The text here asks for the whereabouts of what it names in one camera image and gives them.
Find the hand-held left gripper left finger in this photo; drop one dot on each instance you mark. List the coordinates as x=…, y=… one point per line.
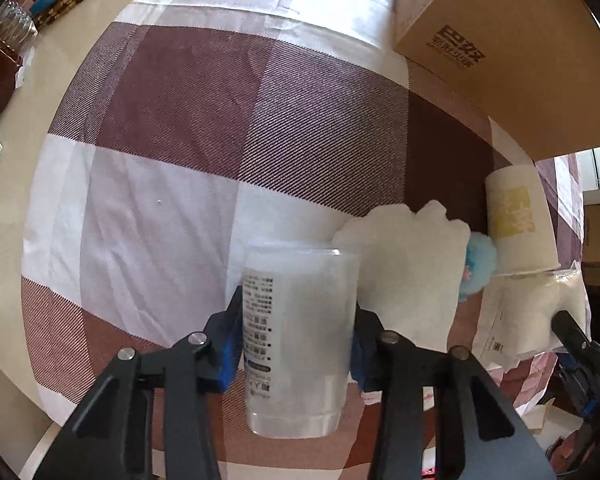
x=227, y=355

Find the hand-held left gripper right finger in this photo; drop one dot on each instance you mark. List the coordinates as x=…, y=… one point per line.
x=362, y=362

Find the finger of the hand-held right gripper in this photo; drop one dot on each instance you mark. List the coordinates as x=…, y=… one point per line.
x=587, y=405
x=580, y=342

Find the white plastic packet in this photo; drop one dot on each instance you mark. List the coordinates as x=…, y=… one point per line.
x=525, y=315

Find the translucent plastic bottle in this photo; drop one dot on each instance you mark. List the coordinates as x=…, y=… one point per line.
x=300, y=320

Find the white cloth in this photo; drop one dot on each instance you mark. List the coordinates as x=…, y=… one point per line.
x=410, y=270

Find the cream paper cup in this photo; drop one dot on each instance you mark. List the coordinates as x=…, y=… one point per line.
x=520, y=240

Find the blue plush toy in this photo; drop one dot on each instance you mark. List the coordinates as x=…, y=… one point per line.
x=480, y=265

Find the brown cardboard box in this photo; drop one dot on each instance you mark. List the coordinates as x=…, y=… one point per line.
x=505, y=60

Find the brown white checked tablecloth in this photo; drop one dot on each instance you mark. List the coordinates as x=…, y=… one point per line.
x=180, y=160

